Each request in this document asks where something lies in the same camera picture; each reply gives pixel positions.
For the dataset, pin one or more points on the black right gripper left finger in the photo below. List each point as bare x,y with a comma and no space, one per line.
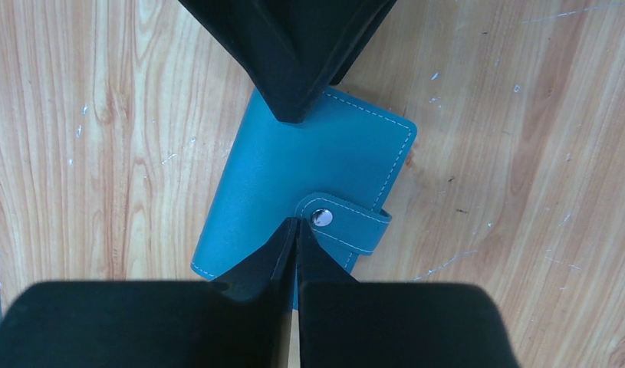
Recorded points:
232,321

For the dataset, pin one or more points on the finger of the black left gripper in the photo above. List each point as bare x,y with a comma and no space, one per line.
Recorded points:
292,50

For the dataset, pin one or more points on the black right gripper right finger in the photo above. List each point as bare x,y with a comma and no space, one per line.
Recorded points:
347,323

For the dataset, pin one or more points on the teal leather card holder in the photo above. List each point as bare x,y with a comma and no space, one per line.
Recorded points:
335,169

